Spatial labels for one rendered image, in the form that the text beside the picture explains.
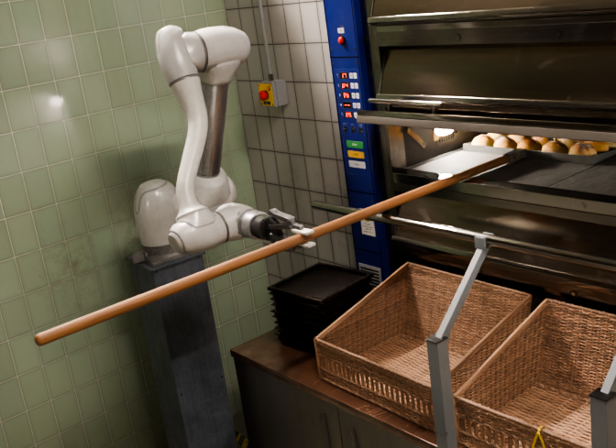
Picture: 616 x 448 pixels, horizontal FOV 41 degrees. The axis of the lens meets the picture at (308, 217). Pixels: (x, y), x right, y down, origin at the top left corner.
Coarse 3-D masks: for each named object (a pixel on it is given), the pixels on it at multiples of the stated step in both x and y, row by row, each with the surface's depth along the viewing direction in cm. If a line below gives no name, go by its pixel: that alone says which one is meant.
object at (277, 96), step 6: (258, 84) 330; (264, 84) 327; (270, 84) 324; (276, 84) 325; (282, 84) 327; (258, 90) 331; (264, 90) 328; (270, 90) 325; (276, 90) 325; (282, 90) 327; (270, 96) 326; (276, 96) 326; (282, 96) 328; (264, 102) 331; (270, 102) 327; (276, 102) 326; (282, 102) 328; (288, 102) 330
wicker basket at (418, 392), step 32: (384, 288) 293; (416, 288) 296; (448, 288) 284; (480, 288) 272; (352, 320) 285; (384, 320) 295; (416, 320) 296; (480, 320) 272; (512, 320) 253; (320, 352) 275; (352, 352) 288; (384, 352) 291; (416, 352) 288; (448, 352) 284; (480, 352) 246; (352, 384) 266; (384, 384) 268; (416, 384) 239; (416, 416) 244
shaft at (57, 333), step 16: (496, 160) 280; (448, 176) 267; (464, 176) 270; (416, 192) 257; (368, 208) 246; (384, 208) 249; (336, 224) 238; (288, 240) 228; (304, 240) 231; (240, 256) 220; (256, 256) 221; (208, 272) 212; (224, 272) 215; (160, 288) 205; (176, 288) 206; (128, 304) 199; (144, 304) 202; (80, 320) 192; (96, 320) 194; (48, 336) 187; (64, 336) 190
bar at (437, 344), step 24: (384, 216) 249; (480, 240) 220; (504, 240) 215; (480, 264) 221; (600, 264) 194; (456, 312) 217; (432, 336) 216; (432, 360) 216; (432, 384) 219; (600, 408) 177; (600, 432) 179
